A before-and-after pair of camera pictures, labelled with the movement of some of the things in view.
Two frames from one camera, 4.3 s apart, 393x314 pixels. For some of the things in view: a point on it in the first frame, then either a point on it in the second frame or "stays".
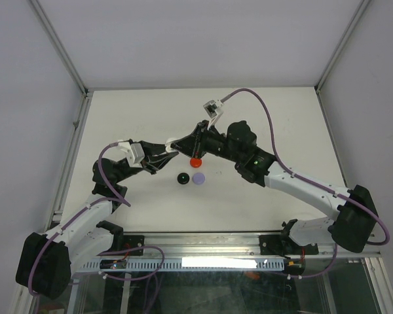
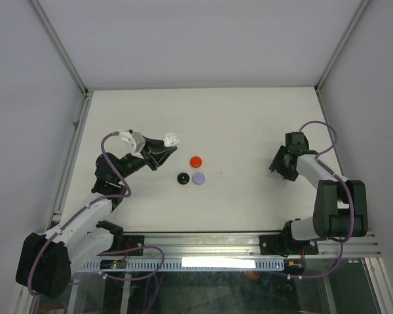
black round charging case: [183, 178] stays
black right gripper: [194, 144] → [276, 164]
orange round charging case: [196, 163] stays
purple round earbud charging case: [198, 178] stays
